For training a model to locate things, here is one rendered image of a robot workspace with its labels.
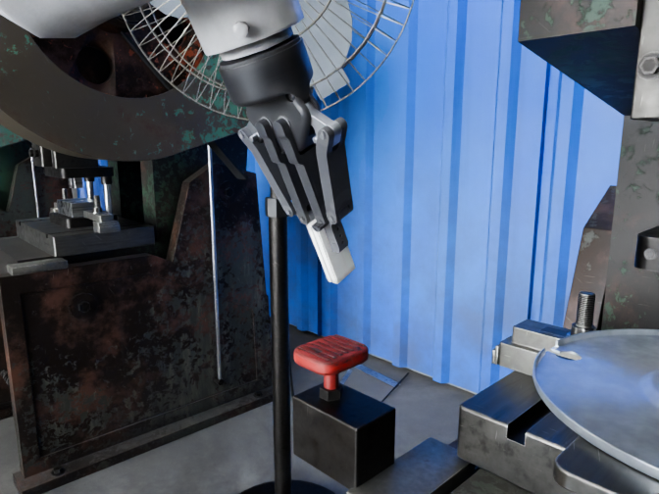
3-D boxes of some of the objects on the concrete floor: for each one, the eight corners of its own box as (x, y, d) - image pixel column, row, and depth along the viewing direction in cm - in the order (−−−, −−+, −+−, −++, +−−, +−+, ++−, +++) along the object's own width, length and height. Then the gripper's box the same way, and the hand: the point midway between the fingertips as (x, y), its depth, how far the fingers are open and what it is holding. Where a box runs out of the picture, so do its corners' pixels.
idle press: (-8, 567, 123) (-137, -324, 89) (-65, 411, 195) (-148, -118, 161) (411, 374, 224) (427, -77, 190) (273, 318, 296) (266, -18, 262)
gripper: (182, 70, 47) (278, 283, 58) (274, 54, 37) (366, 312, 49) (245, 40, 51) (323, 246, 62) (341, 20, 41) (412, 266, 53)
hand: (331, 247), depth 54 cm, fingers closed
